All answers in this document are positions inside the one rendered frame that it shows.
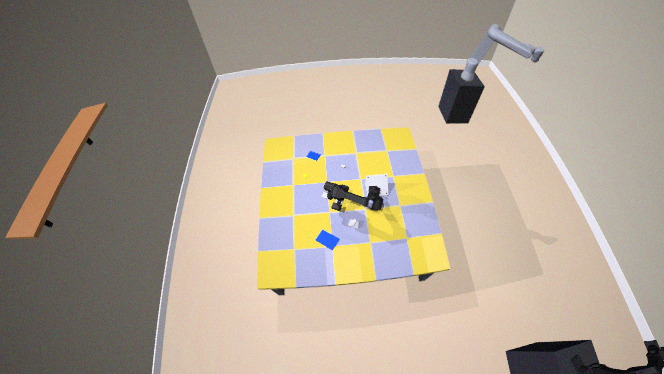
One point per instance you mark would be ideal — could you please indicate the blue flat rectangular plate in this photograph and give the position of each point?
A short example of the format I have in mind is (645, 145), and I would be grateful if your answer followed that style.
(313, 155)

